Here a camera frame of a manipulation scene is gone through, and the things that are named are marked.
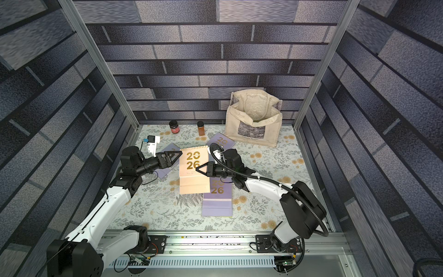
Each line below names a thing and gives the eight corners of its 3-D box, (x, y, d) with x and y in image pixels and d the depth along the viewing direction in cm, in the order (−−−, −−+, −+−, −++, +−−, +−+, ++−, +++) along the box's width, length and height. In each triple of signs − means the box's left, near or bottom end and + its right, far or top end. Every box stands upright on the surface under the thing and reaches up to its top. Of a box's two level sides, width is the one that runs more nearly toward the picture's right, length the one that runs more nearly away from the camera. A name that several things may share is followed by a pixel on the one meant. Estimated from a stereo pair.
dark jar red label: (170, 133, 117) (168, 126, 111) (172, 127, 121) (169, 120, 115) (178, 133, 117) (176, 126, 111) (180, 127, 121) (178, 120, 115)
